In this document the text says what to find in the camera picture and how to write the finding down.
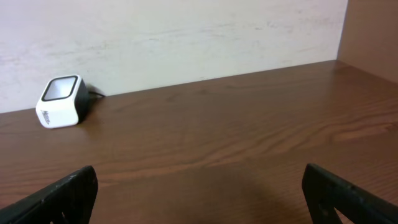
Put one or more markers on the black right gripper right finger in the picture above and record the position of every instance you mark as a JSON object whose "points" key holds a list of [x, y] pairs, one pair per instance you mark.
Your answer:
{"points": [[326, 193]]}

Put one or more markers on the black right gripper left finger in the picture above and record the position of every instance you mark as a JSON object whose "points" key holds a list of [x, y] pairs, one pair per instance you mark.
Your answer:
{"points": [[68, 200]]}

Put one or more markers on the white black barcode scanner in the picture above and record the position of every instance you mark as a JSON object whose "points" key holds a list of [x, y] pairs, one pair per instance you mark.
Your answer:
{"points": [[64, 102]]}

